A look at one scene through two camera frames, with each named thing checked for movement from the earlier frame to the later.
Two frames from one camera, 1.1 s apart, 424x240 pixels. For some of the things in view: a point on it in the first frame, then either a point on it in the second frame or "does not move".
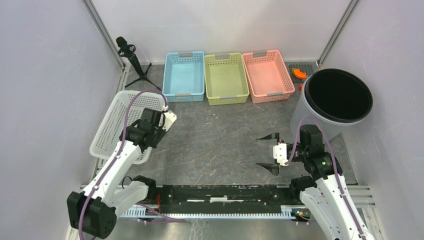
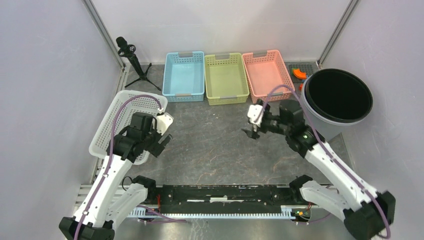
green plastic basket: (226, 80) does not move
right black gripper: (273, 168) -> (252, 134)
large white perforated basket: (125, 108) does not move
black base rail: (188, 199) does not move
